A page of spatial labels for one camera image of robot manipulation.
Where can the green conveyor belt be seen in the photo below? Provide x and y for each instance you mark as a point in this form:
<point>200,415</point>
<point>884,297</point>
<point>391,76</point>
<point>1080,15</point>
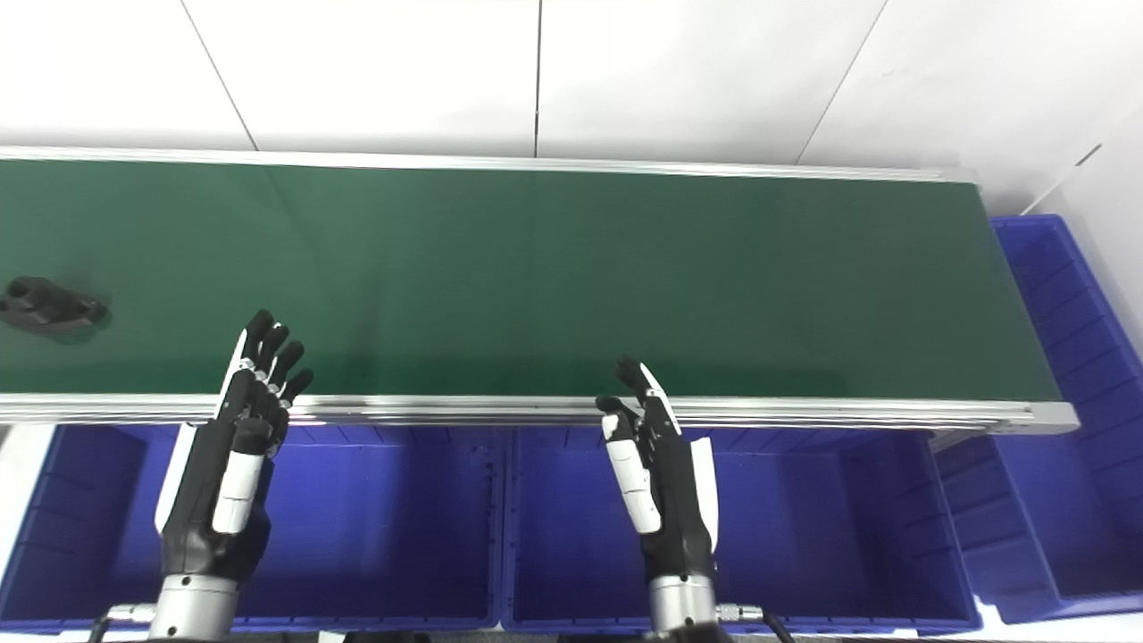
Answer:
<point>804,413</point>
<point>554,277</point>

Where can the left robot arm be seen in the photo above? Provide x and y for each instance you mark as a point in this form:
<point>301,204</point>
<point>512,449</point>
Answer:
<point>192,612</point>

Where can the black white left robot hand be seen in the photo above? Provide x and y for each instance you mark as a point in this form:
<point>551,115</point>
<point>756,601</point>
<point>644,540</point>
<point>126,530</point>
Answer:
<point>201,500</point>

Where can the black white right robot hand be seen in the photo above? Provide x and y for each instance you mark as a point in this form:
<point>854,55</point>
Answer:
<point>674,500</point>

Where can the blue plastic bin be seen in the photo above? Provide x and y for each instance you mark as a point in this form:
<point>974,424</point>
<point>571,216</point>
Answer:
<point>1072,464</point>
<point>375,527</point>
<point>821,527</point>

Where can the black flanged machine part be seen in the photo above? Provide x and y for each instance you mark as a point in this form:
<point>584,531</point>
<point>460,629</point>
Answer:
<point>45,304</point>

